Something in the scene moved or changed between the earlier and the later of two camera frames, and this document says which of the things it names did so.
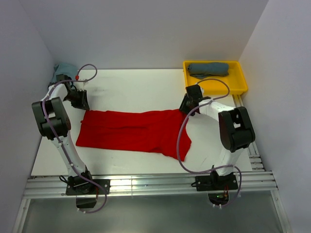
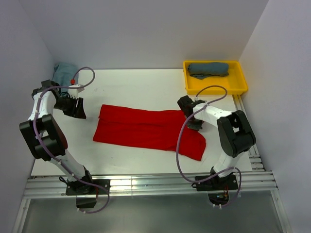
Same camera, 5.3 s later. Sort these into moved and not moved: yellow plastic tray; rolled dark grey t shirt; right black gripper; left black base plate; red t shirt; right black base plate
Moved: red t shirt; right black gripper
Not moved: rolled dark grey t shirt; right black base plate; yellow plastic tray; left black base plate
